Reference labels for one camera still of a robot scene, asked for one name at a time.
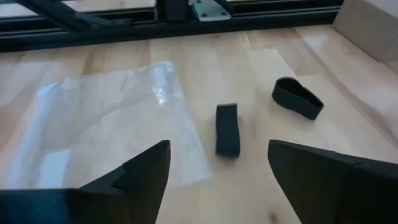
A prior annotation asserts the brown cardboard box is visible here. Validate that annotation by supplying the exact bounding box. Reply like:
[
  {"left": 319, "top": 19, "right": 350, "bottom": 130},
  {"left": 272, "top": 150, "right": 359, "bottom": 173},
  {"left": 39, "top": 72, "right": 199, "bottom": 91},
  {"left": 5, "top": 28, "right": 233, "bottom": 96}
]
[{"left": 331, "top": 0, "right": 398, "bottom": 63}]

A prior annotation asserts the black aluminium table frame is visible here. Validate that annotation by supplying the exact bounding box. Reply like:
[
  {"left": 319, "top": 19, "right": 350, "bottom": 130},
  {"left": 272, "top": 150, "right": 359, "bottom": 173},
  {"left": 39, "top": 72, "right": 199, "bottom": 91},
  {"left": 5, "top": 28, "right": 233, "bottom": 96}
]
[{"left": 0, "top": 0, "right": 345, "bottom": 53}]

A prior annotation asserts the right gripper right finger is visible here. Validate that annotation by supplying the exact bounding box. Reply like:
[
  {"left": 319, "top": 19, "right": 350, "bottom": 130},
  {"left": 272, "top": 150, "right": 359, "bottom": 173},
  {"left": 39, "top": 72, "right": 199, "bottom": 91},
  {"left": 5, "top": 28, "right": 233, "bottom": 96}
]
[{"left": 269, "top": 139, "right": 398, "bottom": 224}]

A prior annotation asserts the wide black rubber band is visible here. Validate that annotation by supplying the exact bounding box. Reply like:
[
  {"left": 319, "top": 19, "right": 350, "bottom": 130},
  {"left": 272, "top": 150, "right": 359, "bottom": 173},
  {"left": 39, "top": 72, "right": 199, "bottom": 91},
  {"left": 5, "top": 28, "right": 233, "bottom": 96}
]
[
  {"left": 272, "top": 77, "right": 325, "bottom": 121},
  {"left": 215, "top": 103, "right": 241, "bottom": 158}
]

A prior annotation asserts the clear plastic zip bag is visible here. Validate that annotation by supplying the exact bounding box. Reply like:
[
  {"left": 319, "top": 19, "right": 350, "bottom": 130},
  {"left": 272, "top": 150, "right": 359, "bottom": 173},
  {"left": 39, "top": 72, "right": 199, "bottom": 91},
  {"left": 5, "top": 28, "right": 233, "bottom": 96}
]
[{"left": 6, "top": 61, "right": 214, "bottom": 190}]

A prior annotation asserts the silver metal mounting bracket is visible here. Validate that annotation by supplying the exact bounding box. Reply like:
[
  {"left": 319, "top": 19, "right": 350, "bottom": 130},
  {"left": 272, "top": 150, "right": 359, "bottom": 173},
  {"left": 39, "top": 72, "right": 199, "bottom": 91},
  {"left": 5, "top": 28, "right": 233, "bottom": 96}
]
[{"left": 188, "top": 0, "right": 233, "bottom": 22}]

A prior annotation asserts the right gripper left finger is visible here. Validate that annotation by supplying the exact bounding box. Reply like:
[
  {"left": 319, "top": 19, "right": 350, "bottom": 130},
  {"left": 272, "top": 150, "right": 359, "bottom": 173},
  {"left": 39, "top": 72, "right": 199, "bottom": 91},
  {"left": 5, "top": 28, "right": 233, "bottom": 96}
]
[{"left": 0, "top": 139, "right": 171, "bottom": 224}]

